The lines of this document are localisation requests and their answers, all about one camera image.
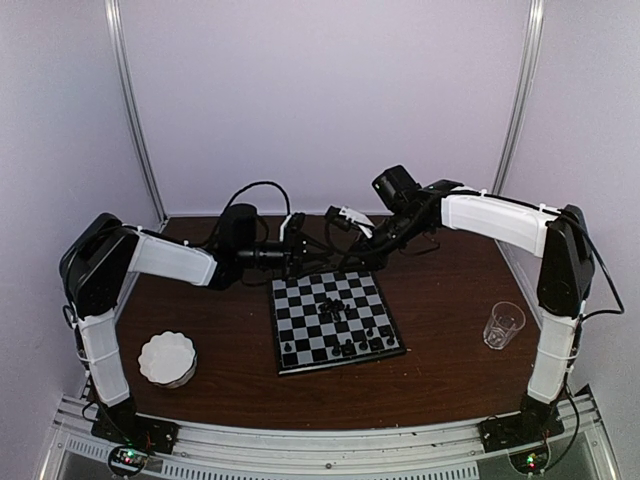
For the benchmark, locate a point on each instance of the round control board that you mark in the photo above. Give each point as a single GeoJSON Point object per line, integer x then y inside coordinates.
{"type": "Point", "coordinates": [530, 461]}
{"type": "Point", "coordinates": [126, 461]}

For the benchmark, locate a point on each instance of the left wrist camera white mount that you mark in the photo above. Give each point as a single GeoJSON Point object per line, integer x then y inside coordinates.
{"type": "Point", "coordinates": [290, 227]}

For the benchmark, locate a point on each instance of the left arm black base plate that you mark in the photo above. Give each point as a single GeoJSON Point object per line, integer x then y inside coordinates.
{"type": "Point", "coordinates": [150, 435]}

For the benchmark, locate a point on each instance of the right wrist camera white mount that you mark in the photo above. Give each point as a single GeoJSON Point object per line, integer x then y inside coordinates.
{"type": "Point", "coordinates": [346, 218]}

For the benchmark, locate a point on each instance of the aluminium front rail frame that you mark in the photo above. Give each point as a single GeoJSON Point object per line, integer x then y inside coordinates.
{"type": "Point", "coordinates": [451, 450]}

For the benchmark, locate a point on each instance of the clear drinking glass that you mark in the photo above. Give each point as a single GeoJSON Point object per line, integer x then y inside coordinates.
{"type": "Point", "coordinates": [506, 320]}

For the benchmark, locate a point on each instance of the pile of black chess pieces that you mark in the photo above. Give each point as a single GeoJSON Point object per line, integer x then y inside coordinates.
{"type": "Point", "coordinates": [335, 310]}

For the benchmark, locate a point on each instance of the right aluminium corner post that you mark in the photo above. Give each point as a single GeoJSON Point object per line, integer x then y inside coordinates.
{"type": "Point", "coordinates": [527, 71]}

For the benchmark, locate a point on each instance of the right round control board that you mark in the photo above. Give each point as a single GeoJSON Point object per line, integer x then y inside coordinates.
{"type": "Point", "coordinates": [530, 461]}

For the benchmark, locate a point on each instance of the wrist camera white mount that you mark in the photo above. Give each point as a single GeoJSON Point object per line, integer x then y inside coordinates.
{"type": "Point", "coordinates": [346, 218]}
{"type": "Point", "coordinates": [290, 227]}

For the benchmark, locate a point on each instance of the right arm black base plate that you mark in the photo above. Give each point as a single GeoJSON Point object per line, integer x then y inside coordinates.
{"type": "Point", "coordinates": [507, 432]}

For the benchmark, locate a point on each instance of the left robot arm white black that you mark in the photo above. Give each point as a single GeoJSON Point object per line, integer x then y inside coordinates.
{"type": "Point", "coordinates": [94, 268]}

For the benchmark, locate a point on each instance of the left round control board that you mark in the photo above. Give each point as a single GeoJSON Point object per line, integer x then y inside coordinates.
{"type": "Point", "coordinates": [126, 461]}

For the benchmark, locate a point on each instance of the left aluminium corner post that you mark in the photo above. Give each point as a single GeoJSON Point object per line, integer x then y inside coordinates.
{"type": "Point", "coordinates": [117, 37]}

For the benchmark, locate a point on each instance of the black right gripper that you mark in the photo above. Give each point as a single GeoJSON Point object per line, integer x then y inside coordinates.
{"type": "Point", "coordinates": [372, 258]}

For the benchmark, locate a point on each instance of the aluminium corner post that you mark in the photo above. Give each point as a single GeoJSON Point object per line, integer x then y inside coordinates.
{"type": "Point", "coordinates": [117, 37]}
{"type": "Point", "coordinates": [527, 71]}

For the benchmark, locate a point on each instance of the white scalloped bowl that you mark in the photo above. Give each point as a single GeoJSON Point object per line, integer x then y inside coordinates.
{"type": "Point", "coordinates": [168, 360]}

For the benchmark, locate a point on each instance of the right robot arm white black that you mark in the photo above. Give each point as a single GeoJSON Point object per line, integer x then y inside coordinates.
{"type": "Point", "coordinates": [556, 236]}

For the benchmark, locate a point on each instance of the black and grey chessboard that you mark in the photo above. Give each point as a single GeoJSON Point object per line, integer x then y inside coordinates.
{"type": "Point", "coordinates": [326, 320]}

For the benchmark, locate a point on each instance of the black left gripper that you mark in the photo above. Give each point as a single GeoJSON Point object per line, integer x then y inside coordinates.
{"type": "Point", "coordinates": [294, 254]}

